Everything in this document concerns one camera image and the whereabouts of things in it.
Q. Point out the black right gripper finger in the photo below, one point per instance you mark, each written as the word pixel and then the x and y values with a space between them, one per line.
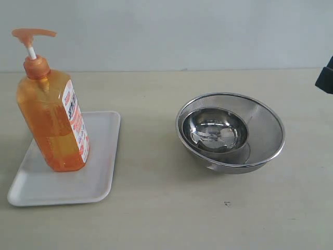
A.
pixel 325 78

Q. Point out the orange pump soap bottle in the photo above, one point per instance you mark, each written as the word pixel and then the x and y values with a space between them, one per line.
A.
pixel 50 107

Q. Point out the steel mesh strainer bowl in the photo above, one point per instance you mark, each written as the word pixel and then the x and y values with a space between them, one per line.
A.
pixel 266 133

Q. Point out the small shiny steel bowl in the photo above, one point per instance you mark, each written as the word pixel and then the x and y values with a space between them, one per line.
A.
pixel 215 130

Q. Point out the white rectangular plastic tray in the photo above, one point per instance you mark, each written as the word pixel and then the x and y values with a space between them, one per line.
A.
pixel 35 184

